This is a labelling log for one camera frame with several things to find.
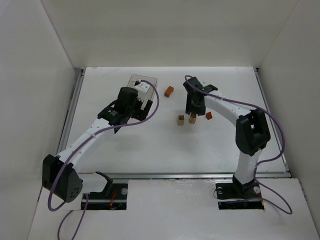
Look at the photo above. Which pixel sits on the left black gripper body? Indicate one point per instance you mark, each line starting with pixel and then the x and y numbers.
pixel 141 110

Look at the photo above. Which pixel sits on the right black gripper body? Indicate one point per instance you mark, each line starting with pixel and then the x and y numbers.
pixel 195 104

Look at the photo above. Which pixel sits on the clear plastic box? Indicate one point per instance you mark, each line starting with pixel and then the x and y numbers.
pixel 138 78

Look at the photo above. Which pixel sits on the light wood block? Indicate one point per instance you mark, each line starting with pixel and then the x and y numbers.
pixel 192 119
pixel 180 120

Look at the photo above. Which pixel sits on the small red-brown wood block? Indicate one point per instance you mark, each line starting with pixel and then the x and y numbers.
pixel 208 116

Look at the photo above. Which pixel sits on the long red-brown wood block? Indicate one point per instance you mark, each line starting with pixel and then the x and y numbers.
pixel 168 91

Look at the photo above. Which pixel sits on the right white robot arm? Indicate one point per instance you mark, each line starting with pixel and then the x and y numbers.
pixel 251 135

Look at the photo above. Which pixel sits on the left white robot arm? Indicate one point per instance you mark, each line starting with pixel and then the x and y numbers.
pixel 61 172

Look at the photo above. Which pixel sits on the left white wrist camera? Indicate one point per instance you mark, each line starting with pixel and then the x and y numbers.
pixel 142 88

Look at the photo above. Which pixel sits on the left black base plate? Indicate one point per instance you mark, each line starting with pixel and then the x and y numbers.
pixel 114 199

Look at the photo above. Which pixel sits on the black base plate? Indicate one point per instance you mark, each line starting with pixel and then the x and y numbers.
pixel 114 199
pixel 232 196

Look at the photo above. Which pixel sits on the front aluminium rail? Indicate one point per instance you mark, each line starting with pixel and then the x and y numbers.
pixel 176 176

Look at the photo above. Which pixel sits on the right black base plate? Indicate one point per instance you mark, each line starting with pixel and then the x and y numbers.
pixel 232 196

